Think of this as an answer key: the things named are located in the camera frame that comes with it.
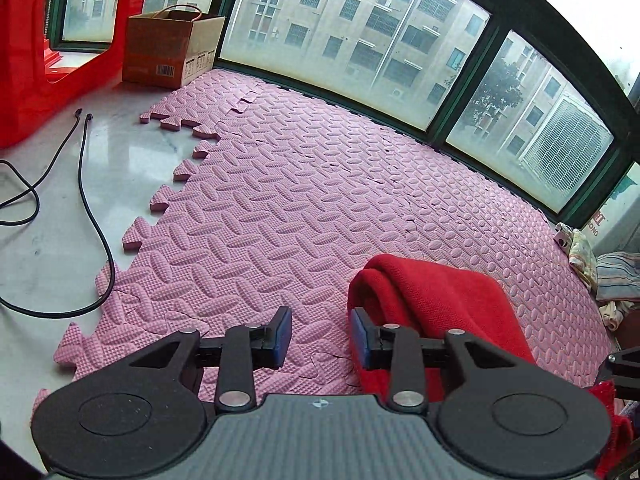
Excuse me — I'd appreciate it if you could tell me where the apartment building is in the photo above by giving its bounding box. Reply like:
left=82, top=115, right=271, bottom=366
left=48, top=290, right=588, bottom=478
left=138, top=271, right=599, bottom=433
left=62, top=0, right=566, bottom=161

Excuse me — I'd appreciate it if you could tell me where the white louvered outdoor unit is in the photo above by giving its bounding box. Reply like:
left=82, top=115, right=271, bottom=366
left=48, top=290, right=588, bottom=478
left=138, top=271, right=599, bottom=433
left=520, top=97, right=615, bottom=211

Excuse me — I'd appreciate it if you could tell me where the black cable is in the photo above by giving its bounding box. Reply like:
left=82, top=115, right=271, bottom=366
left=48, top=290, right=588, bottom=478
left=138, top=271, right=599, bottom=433
left=0, top=113, right=117, bottom=319
left=0, top=108, right=84, bottom=226

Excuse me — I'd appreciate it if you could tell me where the pink foam floor mat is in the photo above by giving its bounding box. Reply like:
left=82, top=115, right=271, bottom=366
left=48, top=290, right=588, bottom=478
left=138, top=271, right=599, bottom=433
left=30, top=69, right=616, bottom=416

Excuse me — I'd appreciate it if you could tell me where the cardboard box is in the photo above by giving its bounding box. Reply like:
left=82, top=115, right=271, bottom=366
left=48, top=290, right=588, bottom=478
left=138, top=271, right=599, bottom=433
left=121, top=4, right=227, bottom=90

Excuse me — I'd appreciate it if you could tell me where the red sweater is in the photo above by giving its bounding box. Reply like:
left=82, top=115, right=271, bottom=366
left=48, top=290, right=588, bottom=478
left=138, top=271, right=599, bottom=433
left=347, top=254, right=636, bottom=480

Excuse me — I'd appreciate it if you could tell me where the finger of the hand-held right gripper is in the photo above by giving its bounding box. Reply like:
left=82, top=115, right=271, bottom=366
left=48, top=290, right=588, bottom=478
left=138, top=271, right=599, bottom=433
left=597, top=346, right=640, bottom=403

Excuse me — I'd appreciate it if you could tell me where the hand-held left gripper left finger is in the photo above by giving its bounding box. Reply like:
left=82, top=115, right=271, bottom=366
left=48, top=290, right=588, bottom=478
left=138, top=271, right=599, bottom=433
left=127, top=306, right=293, bottom=410

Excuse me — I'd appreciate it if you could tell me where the red plastic stool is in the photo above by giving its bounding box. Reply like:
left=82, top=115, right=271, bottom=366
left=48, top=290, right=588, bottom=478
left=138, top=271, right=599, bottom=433
left=0, top=0, right=153, bottom=148

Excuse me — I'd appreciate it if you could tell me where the white patterned cloth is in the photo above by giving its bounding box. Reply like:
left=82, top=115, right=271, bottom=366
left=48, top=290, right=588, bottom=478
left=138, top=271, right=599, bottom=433
left=554, top=222, right=576, bottom=252

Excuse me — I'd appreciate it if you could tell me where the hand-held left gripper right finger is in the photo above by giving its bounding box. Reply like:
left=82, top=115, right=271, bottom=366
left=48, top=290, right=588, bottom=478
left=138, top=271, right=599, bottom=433
left=349, top=307, right=538, bottom=410

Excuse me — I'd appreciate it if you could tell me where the yellow floral cloth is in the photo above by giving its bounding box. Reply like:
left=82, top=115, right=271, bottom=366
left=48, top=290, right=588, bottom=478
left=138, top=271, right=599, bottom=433
left=569, top=229, right=598, bottom=288

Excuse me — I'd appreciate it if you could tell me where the dark green window frame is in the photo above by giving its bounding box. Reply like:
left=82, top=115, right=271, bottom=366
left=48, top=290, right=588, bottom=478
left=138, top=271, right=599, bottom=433
left=47, top=0, right=640, bottom=231

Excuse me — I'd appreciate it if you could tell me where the brown wooden cabinet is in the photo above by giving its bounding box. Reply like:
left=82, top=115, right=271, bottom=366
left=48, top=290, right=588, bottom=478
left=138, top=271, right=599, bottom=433
left=614, top=307, right=640, bottom=356

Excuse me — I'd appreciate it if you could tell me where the white appliance with cartoon sticker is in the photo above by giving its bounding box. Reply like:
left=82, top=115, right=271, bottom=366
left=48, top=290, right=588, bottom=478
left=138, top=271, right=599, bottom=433
left=589, top=162, right=640, bottom=256

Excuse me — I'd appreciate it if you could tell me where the cream cloth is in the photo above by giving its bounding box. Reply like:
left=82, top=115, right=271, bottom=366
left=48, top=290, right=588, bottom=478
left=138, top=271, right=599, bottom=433
left=599, top=300, right=630, bottom=332

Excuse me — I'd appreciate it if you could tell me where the tree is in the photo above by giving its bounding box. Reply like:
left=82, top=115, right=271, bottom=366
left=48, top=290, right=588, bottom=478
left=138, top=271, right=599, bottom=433
left=462, top=57, right=526, bottom=131

